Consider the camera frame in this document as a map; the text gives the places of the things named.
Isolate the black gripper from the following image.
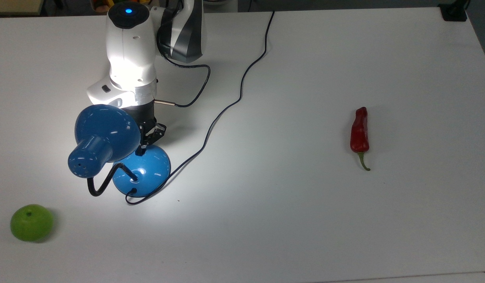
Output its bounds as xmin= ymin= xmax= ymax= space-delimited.
xmin=127 ymin=99 xmax=167 ymax=157

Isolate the blue desk lamp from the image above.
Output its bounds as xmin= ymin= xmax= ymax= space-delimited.
xmin=68 ymin=104 xmax=171 ymax=197

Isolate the green apple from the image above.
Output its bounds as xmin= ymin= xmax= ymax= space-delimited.
xmin=10 ymin=204 xmax=54 ymax=242

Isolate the wooden cabinet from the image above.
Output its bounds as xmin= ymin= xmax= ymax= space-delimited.
xmin=0 ymin=0 xmax=45 ymax=17

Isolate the red chili pepper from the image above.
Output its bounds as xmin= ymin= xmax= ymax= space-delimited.
xmin=350 ymin=107 xmax=371 ymax=171

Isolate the black table clamp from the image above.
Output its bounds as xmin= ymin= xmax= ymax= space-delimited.
xmin=439 ymin=2 xmax=468 ymax=22

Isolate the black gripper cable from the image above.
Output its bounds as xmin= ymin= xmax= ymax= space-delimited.
xmin=153 ymin=24 xmax=211 ymax=108

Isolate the black lamp power cable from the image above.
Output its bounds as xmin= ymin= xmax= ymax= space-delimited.
xmin=125 ymin=11 xmax=276 ymax=206

